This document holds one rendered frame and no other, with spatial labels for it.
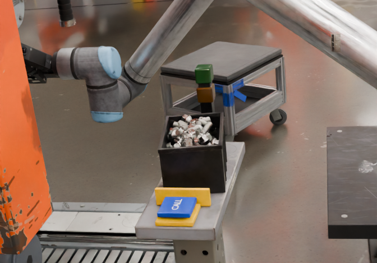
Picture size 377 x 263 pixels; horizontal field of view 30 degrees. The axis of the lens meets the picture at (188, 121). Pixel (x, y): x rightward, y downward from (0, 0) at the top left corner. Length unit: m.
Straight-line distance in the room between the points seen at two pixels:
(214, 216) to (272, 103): 1.52
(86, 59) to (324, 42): 0.67
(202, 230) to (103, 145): 1.66
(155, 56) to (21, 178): 0.83
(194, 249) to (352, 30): 0.62
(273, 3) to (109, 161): 1.40
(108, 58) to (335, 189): 0.70
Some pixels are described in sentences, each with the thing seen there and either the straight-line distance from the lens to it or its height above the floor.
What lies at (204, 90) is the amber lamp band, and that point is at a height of 0.60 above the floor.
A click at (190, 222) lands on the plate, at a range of 1.44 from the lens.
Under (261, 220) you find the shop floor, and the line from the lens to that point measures 2.34.
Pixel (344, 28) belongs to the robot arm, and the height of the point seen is 0.74.
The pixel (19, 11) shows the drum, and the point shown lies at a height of 0.82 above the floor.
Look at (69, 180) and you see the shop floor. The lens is 2.78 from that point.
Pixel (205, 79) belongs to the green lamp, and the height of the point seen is 0.63.
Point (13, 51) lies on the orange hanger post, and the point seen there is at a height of 0.86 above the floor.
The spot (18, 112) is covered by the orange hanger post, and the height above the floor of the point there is 0.76.
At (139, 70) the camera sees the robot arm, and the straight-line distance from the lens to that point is 2.06.
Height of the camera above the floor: 1.18
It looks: 22 degrees down
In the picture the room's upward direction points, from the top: 6 degrees counter-clockwise
